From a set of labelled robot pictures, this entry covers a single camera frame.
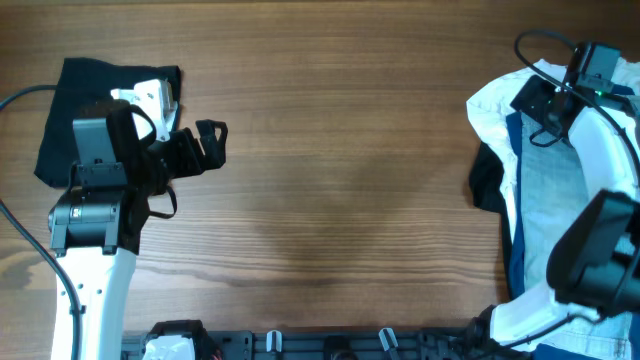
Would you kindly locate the white t-shirt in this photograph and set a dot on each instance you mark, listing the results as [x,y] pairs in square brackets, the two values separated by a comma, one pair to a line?
[488,108]

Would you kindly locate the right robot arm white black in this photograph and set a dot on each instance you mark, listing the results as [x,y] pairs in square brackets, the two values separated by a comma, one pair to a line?
[592,271]

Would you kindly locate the dark blue t-shirt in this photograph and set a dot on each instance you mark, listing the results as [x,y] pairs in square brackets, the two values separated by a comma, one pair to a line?
[517,255]

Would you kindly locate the black garment under pile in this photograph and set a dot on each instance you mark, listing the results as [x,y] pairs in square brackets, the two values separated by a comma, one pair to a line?
[484,181]

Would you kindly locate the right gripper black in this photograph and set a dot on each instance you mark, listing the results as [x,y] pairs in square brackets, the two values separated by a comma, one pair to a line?
[530,95]

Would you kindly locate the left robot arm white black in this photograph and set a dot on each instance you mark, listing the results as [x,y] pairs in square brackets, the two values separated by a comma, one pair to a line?
[128,151]

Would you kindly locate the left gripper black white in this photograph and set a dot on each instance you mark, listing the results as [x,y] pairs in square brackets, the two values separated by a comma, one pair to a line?
[214,149]

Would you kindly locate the light blue denim shorts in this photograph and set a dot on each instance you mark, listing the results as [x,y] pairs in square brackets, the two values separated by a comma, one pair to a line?
[552,195]

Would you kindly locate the folded black garment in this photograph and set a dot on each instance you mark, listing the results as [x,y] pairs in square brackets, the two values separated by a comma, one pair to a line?
[83,82]

